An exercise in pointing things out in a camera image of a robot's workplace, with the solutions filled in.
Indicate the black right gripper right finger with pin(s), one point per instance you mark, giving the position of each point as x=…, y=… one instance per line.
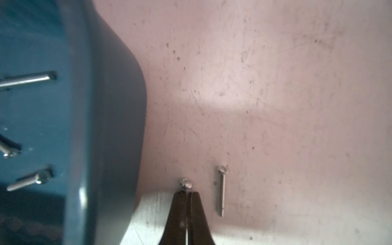
x=198, y=230

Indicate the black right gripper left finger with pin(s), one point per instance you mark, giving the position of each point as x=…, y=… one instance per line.
x=176, y=225

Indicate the silver screw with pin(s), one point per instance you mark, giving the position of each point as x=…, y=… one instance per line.
x=9, y=148
x=18, y=81
x=186, y=185
x=222, y=170
x=40, y=177

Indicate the teal plastic storage box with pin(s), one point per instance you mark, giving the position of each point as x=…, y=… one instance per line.
x=87, y=125

